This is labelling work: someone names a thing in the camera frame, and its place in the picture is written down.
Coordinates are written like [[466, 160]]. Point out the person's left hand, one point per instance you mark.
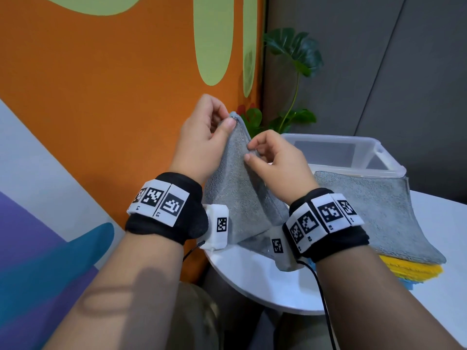
[[197, 149]]

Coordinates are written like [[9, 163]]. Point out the person's right hand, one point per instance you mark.
[[288, 171]]

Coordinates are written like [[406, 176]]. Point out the grey towel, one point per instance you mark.
[[383, 215], [240, 193]]

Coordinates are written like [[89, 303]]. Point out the clear plastic storage box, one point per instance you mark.
[[383, 156]]

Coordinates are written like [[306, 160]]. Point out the yellow towel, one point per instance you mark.
[[416, 269]]

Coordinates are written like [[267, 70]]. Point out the blue towel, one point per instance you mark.
[[410, 284]]

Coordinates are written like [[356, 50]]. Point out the person's right forearm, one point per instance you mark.
[[379, 306]]

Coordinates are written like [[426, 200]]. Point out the person's left forearm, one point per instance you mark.
[[116, 298]]

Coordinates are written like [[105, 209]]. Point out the person's right leg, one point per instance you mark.
[[306, 333]]

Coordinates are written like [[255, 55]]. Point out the person's leg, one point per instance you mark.
[[197, 320], [306, 333]]

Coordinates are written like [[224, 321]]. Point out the person's left leg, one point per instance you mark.
[[197, 320]]

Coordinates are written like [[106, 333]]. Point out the black left wristband with markers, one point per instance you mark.
[[189, 225]]

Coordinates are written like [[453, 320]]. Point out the black wristband with markers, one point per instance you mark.
[[346, 246], [189, 225]]

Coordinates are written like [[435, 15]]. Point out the black right wristband with markers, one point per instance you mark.
[[346, 246]]

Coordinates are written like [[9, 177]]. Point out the green leafy plant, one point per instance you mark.
[[295, 47]]

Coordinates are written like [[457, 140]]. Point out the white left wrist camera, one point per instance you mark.
[[215, 240]]

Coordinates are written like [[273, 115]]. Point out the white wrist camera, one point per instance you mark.
[[286, 264], [215, 240]]

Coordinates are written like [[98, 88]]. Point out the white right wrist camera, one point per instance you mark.
[[286, 264]]

